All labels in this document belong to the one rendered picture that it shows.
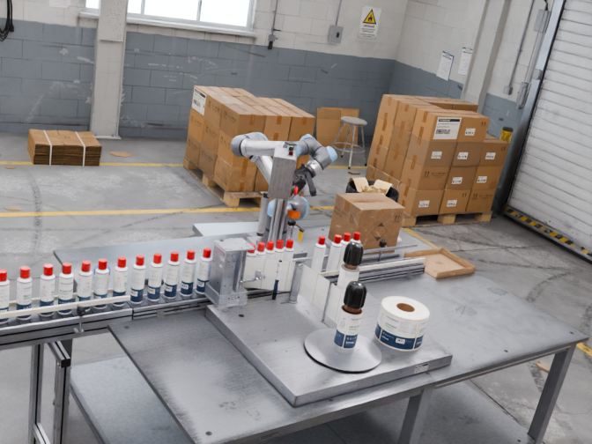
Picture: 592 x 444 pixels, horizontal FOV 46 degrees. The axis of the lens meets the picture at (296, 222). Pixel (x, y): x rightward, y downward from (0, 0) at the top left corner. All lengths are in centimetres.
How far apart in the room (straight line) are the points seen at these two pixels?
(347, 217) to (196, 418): 173
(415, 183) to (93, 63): 378
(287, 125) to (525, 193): 278
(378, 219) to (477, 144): 351
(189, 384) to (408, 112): 486
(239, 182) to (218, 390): 422
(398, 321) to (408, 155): 421
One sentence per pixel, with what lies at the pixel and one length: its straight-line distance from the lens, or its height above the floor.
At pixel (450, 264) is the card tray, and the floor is 83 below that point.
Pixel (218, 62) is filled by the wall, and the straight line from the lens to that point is 870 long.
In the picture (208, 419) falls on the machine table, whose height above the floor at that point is 83.
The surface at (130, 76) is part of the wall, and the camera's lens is 839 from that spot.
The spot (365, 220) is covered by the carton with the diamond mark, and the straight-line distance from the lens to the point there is 373.
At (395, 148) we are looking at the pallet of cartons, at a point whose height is 68.
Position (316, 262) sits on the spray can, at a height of 96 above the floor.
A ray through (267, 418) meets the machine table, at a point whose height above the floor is 83.
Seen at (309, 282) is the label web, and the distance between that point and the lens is 302.
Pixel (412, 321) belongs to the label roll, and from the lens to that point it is 287.
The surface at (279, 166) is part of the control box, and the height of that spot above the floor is 144.
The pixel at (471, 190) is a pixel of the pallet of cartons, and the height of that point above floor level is 38.
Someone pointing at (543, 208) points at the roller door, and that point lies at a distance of 775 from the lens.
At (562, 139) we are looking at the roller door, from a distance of 762.
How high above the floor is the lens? 228
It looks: 20 degrees down
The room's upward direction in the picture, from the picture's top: 10 degrees clockwise
